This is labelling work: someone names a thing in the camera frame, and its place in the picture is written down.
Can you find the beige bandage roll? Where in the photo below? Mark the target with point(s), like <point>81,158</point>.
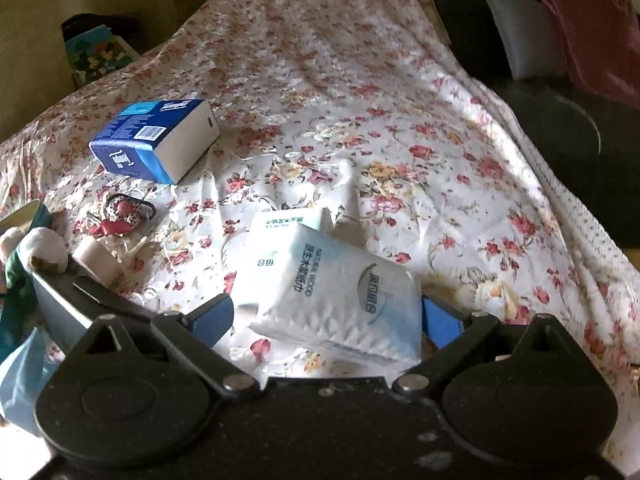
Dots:
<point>97,257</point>

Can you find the green tin box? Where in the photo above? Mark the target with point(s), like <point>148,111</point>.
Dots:
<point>30,215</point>

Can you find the green snowman plush toy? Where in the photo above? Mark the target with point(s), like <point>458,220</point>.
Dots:
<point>47,250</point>

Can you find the flower painting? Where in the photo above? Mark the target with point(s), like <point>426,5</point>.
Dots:
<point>95,55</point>

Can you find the dark sofa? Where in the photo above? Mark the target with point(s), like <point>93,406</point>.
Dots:
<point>550,120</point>

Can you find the blue face mask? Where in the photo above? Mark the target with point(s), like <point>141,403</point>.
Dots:
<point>20,380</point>

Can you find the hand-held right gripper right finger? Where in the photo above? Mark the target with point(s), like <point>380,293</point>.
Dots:
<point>442,325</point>

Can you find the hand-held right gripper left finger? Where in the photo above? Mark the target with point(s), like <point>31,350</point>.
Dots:
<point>215,317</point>

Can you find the blue tissue pack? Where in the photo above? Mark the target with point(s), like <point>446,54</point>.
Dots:
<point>150,135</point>

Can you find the pink cushion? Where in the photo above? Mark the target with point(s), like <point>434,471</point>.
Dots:
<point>595,35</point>

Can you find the floral bed sheet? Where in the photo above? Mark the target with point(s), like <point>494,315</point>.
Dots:
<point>400,110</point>

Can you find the light grey cushion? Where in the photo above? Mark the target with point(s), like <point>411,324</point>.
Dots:
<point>525,30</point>

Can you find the small white tissue packet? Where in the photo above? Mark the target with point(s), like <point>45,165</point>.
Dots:
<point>285,222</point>

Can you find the white embossed tissue packet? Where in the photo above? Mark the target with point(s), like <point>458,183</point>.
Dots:
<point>320,285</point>

